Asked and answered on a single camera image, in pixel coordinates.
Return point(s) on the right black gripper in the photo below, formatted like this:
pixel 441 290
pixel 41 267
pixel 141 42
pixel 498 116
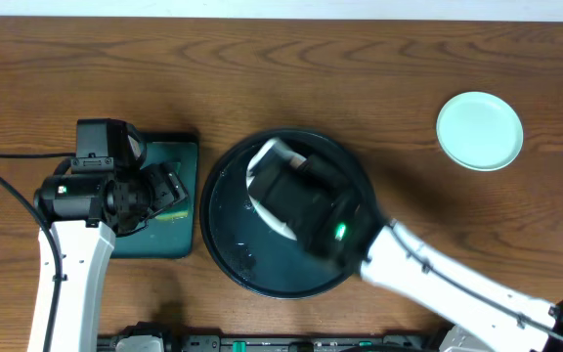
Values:
pixel 320 169

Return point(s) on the white plate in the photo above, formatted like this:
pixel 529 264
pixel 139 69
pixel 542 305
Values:
pixel 274 150

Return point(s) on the green yellow sponge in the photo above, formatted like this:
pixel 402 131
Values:
pixel 173 214

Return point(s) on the mint green plate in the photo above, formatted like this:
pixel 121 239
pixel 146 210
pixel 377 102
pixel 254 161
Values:
pixel 479 131

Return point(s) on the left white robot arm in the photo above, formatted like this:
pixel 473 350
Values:
pixel 92 197

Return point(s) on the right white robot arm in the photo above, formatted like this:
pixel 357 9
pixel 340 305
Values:
pixel 385 253

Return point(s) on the round black tray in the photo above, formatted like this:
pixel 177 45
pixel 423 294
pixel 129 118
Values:
pixel 246 249

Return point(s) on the black rectangular sponge tray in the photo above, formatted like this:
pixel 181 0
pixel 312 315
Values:
pixel 167 239

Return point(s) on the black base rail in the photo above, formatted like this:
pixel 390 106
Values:
pixel 216 343

